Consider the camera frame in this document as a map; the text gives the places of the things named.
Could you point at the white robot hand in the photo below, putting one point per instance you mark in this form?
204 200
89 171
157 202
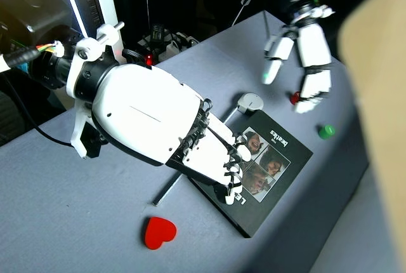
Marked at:
142 111
314 47

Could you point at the grey and black tape measure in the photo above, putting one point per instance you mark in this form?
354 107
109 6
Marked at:
252 103

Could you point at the black Let It Be album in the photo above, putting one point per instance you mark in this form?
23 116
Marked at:
279 197

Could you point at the red toy cylinder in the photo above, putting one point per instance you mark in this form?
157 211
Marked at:
295 96

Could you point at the power strip with plugs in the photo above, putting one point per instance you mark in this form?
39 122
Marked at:
177 44

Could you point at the black power adapter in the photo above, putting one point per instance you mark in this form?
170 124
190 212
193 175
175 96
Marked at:
157 33

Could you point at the blurred beige board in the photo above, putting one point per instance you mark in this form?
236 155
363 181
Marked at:
380 95

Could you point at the green toy cylinder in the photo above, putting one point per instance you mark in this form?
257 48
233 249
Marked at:
326 131

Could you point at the white column with light strip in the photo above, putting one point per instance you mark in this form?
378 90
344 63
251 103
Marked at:
104 6

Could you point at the red heart block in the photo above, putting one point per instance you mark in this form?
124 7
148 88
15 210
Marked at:
158 231

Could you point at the grey table cloth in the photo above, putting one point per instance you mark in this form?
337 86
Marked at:
79 222

